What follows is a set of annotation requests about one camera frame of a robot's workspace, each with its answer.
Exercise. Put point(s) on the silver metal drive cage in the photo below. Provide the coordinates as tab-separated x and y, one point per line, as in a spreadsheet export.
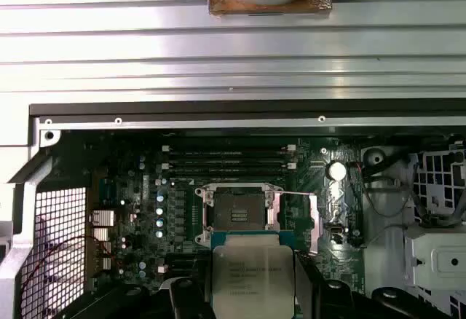
437	257

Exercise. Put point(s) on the green motherboard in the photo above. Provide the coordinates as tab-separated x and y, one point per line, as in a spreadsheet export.
306	173

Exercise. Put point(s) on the silver CPU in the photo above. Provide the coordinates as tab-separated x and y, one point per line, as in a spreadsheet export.
251	279

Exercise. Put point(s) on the black PC case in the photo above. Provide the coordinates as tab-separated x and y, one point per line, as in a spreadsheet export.
218	109

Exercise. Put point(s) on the metal socket cover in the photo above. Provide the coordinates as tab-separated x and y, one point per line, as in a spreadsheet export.
315	224

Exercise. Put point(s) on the CPU socket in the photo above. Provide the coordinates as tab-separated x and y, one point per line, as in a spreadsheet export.
236	209

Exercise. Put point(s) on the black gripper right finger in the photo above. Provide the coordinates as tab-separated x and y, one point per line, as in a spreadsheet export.
309	290

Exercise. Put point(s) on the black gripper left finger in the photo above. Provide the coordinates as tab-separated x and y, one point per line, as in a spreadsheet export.
189	297

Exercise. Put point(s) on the black RAM slot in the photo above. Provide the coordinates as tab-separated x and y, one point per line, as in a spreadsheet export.
225	168
225	177
225	149
225	158

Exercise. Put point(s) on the silver coin battery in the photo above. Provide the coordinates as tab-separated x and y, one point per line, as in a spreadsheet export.
336	170

